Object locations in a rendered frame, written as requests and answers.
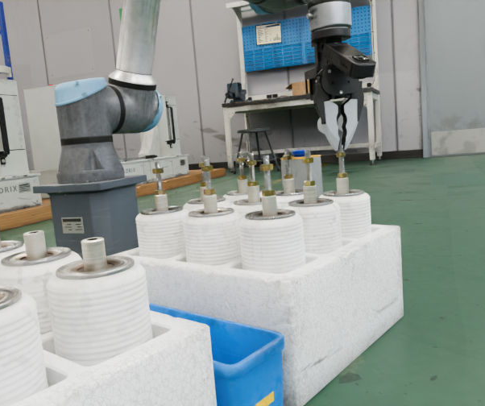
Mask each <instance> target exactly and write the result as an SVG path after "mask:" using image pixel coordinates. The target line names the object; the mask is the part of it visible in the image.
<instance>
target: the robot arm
mask: <svg viewBox="0 0 485 406"><path fill-rule="evenodd" d="M242 1H245V2H248V3H249V6H250V7H251V9H253V10H254V12H255V13H256V14H258V15H267V14H275V13H278V12H280V11H282V10H287V9H291V8H293V7H297V6H303V5H306V4H308V10H309V13H308V14H307V19H309V30H310V32H312V34H311V48H314V53H315V66H316V68H314V69H311V70H309V71H307V72H305V93H306V100H309V99H311V101H313V103H314V106H315V108H316V110H317V112H318V114H319V115H320V118H319V119H318V121H317V128H318V130H319V131H320V132H322V133H323V134H325V136H326V138H327V139H328V141H329V143H330V145H331V146H332V148H333V149H334V150H335V151H338V149H339V144H340V138H339V135H338V128H339V130H340V131H342V132H343V135H342V145H343V150H346V149H347V147H348V145H349V144H350V141H351V140H352V138H353V135H354V132H355V130H356V127H357V124H358V121H359V119H360V115H361V113H362V109H363V103H364V94H363V87H362V84H363V82H362V81H359V79H365V78H366V77H373V76H374V72H375V66H376V62H375V61H374V60H372V59H371V58H369V57H368V56H366V55H364V54H363V53H361V52H360V51H358V50H357V49H355V48H353V47H352V46H350V45H349V44H348V43H342V41H343V40H347V39H349V38H350V37H351V33H350V28H351V27H352V24H351V7H350V0H242ZM160 2H161V0H123V4H122V18H121V27H120V34H119V42H118V57H117V65H116V69H115V71H113V72H112V73H111V74H110V75H109V80H108V85H107V82H106V79H105V78H104V77H97V78H89V79H84V80H78V81H69V82H65V83H61V84H58V86H57V87H55V100H56V102H55V107H56V114H57V120H58V127H59V133H60V145H61V153H60V162H59V169H58V173H57V174H56V177H57V184H80V183H89V182H98V181H104V180H116V179H121V178H124V177H125V173H124V168H123V166H122V163H121V161H120V159H119V157H118V154H117V152H116V150H115V148H114V142H113V135H112V134H126V133H132V134H138V133H141V132H146V131H150V130H151V129H153V128H154V127H155V126H156V125H157V124H158V123H159V121H160V119H161V116H162V113H163V108H164V105H163V100H162V99H160V98H161V95H160V93H159V92H158V91H157V90H156V82H155V80H154V79H153V77H152V75H151V72H152V65H153V59H154V52H155V41H156V34H157V27H158V21H159V14H160ZM308 79H309V93H308V85H307V80H308ZM340 98H347V99H343V101H342V104H341V106H340V110H341V116H340V117H339V119H338V124H337V116H338V106H337V105H336V104H335V103H333V102H332V101H330V100H331V99H340Z"/></svg>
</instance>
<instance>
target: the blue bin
mask: <svg viewBox="0 0 485 406"><path fill-rule="evenodd" d="M149 308H150V310H151V311H154V312H158V313H163V314H167V315H169V316H171V317H175V318H177V317H179V318H183V319H186V320H190V321H195V322H199V323H202V324H206V325H207V326H209V332H210V341H211V350H212V358H213V375H214V383H215V392H216V401H217V406H283V373H282V349H283V348H284V335H283V334H282V333H279V332H276V331H273V330H269V329H262V328H259V327H254V326H251V325H244V324H240V323H237V322H232V321H226V320H222V319H219V318H215V317H208V316H205V315H201V314H197V313H191V312H186V311H183V310H179V309H173V308H169V307H165V306H161V305H157V304H151V303H149Z"/></svg>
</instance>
